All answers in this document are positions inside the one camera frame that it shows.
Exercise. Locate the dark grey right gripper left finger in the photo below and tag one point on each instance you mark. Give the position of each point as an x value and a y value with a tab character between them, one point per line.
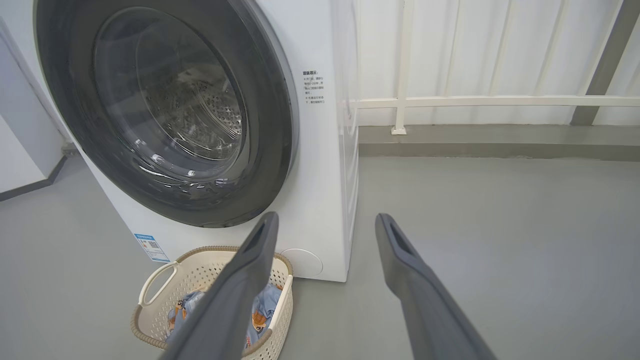
227	305

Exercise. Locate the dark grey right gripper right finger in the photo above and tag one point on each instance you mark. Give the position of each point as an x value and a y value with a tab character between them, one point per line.
430	310

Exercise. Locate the blue cartoon print clothing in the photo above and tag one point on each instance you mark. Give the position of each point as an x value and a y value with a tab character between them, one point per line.
262	310

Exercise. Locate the round black glass washer door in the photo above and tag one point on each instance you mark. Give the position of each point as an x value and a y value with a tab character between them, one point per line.
165	105

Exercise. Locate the cream perforated laundry basket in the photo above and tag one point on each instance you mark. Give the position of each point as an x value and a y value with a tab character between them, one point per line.
200	270

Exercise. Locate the white front-load washing machine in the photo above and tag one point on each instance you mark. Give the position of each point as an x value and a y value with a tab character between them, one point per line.
320	200

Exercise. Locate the blue energy label sticker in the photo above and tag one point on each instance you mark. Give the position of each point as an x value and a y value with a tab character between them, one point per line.
152	247

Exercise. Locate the white metal railing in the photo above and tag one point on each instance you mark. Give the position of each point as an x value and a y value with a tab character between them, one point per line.
500	101

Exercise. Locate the grey metal post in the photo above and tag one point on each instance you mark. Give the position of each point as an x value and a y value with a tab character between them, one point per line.
602	65

